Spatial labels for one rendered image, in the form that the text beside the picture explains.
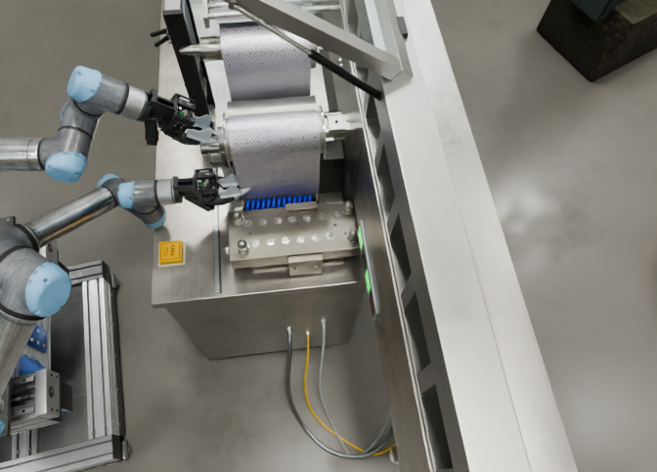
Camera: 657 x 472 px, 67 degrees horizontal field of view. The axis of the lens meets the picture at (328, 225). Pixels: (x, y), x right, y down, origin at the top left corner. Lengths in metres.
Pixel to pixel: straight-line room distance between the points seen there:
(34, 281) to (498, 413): 1.03
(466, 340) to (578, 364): 1.98
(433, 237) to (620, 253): 2.30
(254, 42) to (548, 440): 1.13
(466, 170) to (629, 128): 2.47
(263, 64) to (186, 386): 1.54
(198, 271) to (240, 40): 0.69
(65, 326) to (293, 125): 1.51
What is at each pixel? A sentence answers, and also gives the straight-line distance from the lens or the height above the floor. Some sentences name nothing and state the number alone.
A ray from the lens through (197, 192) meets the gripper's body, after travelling 1.44.
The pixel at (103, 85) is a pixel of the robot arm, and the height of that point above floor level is 1.51.
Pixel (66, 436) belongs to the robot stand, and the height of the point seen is 0.21.
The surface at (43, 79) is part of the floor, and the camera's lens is 3.59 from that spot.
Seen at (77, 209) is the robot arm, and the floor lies 1.12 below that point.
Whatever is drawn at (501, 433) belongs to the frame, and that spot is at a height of 1.65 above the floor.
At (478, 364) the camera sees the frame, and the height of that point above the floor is 1.65.
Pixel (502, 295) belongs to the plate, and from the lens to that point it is 1.04.
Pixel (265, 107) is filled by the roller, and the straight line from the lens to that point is 1.47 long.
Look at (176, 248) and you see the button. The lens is 1.63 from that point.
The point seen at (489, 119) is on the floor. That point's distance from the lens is 3.22.
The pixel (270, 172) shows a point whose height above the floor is 1.17.
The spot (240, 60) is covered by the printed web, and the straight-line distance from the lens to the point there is 1.43.
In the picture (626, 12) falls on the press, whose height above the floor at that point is 0.47.
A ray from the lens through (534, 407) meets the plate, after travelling 1.01.
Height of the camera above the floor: 2.36
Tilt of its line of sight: 63 degrees down
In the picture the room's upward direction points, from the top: 4 degrees clockwise
